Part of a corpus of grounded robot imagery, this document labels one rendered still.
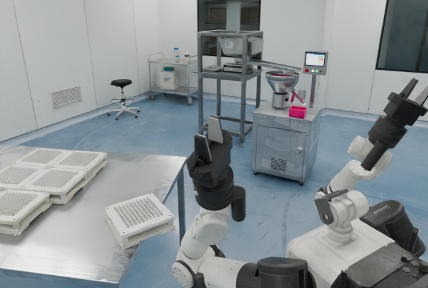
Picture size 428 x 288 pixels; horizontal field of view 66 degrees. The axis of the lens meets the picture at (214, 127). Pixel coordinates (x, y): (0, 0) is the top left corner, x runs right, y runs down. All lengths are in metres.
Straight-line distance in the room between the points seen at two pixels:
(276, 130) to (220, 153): 2.92
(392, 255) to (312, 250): 0.19
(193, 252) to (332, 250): 0.35
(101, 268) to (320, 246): 0.87
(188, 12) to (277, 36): 1.90
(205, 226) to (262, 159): 2.99
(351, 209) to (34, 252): 1.25
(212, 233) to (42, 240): 1.03
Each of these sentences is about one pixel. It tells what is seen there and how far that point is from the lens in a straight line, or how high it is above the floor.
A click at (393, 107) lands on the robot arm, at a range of 1.11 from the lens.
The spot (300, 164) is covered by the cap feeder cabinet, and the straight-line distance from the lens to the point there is 3.61.
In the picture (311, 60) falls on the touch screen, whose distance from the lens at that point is 3.69.
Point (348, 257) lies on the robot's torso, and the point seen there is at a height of 1.26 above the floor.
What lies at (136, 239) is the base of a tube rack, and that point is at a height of 0.89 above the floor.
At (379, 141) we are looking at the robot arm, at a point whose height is 1.44.
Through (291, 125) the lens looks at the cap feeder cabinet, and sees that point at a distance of 3.49.
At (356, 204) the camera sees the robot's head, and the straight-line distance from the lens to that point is 0.90.
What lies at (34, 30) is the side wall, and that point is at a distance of 5.48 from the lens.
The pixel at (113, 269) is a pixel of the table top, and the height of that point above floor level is 0.87.
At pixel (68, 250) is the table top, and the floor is 0.87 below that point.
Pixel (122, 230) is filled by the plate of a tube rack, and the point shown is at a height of 0.94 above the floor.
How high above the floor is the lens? 1.81
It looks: 20 degrees down
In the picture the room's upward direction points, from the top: straight up
